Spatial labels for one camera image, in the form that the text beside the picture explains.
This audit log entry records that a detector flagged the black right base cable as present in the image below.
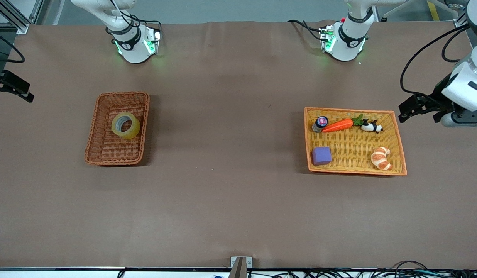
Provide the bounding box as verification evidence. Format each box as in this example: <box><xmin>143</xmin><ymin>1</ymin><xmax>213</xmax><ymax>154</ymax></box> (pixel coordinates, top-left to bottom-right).
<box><xmin>129</xmin><ymin>15</ymin><xmax>162</xmax><ymax>33</ymax></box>

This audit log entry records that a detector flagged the orange toy carrot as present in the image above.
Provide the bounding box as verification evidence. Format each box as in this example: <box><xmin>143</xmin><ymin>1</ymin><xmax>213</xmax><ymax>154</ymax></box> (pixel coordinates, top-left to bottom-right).
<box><xmin>322</xmin><ymin>114</ymin><xmax>364</xmax><ymax>133</ymax></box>

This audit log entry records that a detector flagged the metal table edge bracket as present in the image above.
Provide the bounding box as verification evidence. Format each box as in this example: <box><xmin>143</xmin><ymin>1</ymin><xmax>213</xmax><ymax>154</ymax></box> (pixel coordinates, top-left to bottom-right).
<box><xmin>230</xmin><ymin>256</ymin><xmax>252</xmax><ymax>278</ymax></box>

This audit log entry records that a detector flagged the black cable bundle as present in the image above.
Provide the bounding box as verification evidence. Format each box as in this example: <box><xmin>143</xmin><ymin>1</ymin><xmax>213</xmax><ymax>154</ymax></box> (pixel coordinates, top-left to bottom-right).
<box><xmin>248</xmin><ymin>261</ymin><xmax>477</xmax><ymax>278</ymax></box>

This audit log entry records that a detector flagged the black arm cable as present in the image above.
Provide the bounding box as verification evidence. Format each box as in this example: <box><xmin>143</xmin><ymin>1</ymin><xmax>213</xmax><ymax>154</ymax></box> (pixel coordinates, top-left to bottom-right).
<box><xmin>0</xmin><ymin>30</ymin><xmax>26</xmax><ymax>63</ymax></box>
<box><xmin>399</xmin><ymin>21</ymin><xmax>472</xmax><ymax>102</ymax></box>

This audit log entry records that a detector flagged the aluminium frame extrusion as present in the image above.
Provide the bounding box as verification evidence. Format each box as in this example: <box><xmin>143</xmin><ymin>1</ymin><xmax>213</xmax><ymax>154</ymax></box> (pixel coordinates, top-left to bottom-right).
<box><xmin>0</xmin><ymin>0</ymin><xmax>30</xmax><ymax>34</ymax></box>

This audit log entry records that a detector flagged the toy croissant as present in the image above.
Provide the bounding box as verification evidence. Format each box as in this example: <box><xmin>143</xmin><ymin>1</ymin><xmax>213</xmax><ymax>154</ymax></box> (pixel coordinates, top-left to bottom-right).
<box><xmin>370</xmin><ymin>147</ymin><xmax>392</xmax><ymax>171</ymax></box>

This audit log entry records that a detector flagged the brown wicker basket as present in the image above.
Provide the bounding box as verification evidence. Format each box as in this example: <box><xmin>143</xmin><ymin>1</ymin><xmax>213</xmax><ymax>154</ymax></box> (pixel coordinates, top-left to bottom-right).
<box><xmin>84</xmin><ymin>91</ymin><xmax>150</xmax><ymax>166</ymax></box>

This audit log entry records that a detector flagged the purple foam cube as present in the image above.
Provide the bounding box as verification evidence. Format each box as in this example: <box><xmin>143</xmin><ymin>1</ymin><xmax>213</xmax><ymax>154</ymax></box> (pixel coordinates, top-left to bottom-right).
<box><xmin>311</xmin><ymin>146</ymin><xmax>333</xmax><ymax>166</ymax></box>

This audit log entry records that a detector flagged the yellow orange-rimmed wicker basket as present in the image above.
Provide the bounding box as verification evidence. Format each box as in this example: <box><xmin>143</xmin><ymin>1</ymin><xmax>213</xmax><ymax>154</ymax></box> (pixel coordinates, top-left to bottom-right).
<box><xmin>303</xmin><ymin>107</ymin><xmax>408</xmax><ymax>176</ymax></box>

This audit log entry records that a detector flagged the small round black jar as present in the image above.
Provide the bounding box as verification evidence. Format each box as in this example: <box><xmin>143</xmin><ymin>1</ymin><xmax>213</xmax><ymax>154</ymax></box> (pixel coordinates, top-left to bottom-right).
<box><xmin>312</xmin><ymin>116</ymin><xmax>329</xmax><ymax>133</ymax></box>

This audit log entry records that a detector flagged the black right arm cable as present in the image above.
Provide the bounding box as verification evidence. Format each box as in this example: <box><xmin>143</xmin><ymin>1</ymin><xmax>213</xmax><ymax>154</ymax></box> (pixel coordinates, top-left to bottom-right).
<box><xmin>0</xmin><ymin>30</ymin><xmax>26</xmax><ymax>63</ymax></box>

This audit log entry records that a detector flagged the black base cable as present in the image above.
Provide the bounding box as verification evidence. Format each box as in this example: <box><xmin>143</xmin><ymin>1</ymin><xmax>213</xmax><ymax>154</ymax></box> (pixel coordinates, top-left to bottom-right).
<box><xmin>287</xmin><ymin>19</ymin><xmax>325</xmax><ymax>41</ymax></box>
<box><xmin>129</xmin><ymin>15</ymin><xmax>162</xmax><ymax>33</ymax></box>

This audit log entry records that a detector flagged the table cover sheet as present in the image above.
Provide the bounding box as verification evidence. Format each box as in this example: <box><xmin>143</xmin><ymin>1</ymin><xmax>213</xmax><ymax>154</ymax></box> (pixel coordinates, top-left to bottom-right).
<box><xmin>0</xmin><ymin>20</ymin><xmax>477</xmax><ymax>269</ymax></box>

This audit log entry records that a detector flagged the brown mounting post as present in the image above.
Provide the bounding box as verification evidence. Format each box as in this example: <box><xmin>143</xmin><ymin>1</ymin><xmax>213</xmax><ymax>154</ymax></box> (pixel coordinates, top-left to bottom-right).
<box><xmin>228</xmin><ymin>258</ymin><xmax>247</xmax><ymax>278</ymax></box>

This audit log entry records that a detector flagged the black left base cable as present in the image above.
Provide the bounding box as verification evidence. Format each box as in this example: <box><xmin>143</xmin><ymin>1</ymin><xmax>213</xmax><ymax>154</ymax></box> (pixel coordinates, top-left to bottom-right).
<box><xmin>287</xmin><ymin>19</ymin><xmax>325</xmax><ymax>41</ymax></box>

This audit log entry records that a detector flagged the white table edge rail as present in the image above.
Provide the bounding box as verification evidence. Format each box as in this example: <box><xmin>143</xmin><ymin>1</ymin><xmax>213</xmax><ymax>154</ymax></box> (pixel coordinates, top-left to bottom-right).
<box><xmin>0</xmin><ymin>267</ymin><xmax>477</xmax><ymax>278</ymax></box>

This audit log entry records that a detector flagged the yellowish clear tape roll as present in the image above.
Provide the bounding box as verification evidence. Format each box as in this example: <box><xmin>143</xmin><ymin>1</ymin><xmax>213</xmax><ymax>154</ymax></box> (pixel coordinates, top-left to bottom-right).
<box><xmin>111</xmin><ymin>112</ymin><xmax>141</xmax><ymax>140</ymax></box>

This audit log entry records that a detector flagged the black white panda toy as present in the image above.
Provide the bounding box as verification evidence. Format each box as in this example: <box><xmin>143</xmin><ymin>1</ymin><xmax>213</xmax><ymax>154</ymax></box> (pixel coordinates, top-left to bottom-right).
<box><xmin>361</xmin><ymin>119</ymin><xmax>384</xmax><ymax>134</ymax></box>

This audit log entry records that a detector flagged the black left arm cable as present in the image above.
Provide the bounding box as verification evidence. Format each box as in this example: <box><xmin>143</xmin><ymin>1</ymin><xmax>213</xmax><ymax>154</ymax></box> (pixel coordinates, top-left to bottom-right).
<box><xmin>399</xmin><ymin>21</ymin><xmax>472</xmax><ymax>102</ymax></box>

